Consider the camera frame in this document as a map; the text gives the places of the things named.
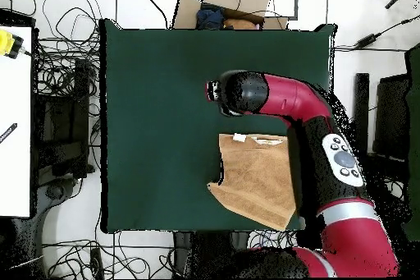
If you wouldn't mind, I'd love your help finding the black upright bar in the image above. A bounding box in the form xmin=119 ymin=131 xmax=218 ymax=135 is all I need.
xmin=353 ymin=72 xmax=371 ymax=158

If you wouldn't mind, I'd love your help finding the black flat box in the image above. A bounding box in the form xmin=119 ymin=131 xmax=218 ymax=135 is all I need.
xmin=0 ymin=8 xmax=37 ymax=28

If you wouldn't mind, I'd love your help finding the black power adapter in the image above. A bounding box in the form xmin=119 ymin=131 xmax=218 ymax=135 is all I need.
xmin=354 ymin=31 xmax=383 ymax=48

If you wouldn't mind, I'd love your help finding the black equipment rack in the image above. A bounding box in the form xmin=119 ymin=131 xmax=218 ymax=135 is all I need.
xmin=34 ymin=57 xmax=96 ymax=181

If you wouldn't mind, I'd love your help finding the white desk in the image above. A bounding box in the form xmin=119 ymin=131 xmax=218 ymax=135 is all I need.
xmin=0 ymin=25 xmax=34 ymax=218

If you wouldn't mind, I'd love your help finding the dark green fabric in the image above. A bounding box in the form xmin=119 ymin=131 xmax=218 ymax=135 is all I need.
xmin=401 ymin=43 xmax=420 ymax=243

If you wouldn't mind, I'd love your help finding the grey pedestal foot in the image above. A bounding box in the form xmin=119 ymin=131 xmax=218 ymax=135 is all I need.
xmin=35 ymin=176 xmax=83 ymax=215

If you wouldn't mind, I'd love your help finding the dark blue garment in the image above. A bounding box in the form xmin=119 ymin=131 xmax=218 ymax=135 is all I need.
xmin=195 ymin=3 xmax=226 ymax=30

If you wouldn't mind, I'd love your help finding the black metal stand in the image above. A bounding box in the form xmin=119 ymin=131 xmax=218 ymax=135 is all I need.
xmin=171 ymin=231 xmax=250 ymax=279

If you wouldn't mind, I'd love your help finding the black cable tangle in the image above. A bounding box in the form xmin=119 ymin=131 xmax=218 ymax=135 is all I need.
xmin=32 ymin=0 xmax=103 ymax=120
xmin=42 ymin=238 xmax=175 ymax=280
xmin=249 ymin=229 xmax=298 ymax=250

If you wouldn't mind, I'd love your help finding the black pen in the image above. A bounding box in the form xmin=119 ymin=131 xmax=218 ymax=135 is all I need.
xmin=0 ymin=122 xmax=18 ymax=145

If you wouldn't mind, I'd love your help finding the dark green table cloth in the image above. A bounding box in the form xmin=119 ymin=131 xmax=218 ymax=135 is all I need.
xmin=98 ymin=18 xmax=339 ymax=234

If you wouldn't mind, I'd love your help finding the black power strip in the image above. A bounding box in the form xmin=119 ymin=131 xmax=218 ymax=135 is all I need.
xmin=89 ymin=247 xmax=105 ymax=280

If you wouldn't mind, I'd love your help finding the orange cloth item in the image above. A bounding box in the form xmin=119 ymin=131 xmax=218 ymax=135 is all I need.
xmin=223 ymin=17 xmax=258 ymax=30

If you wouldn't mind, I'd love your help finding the tan terry towel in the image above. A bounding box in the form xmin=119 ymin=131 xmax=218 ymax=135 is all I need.
xmin=207 ymin=132 xmax=298 ymax=232

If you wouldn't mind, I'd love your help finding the yellow and black tool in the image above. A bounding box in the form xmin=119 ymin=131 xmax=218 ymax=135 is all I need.
xmin=0 ymin=28 xmax=25 ymax=60

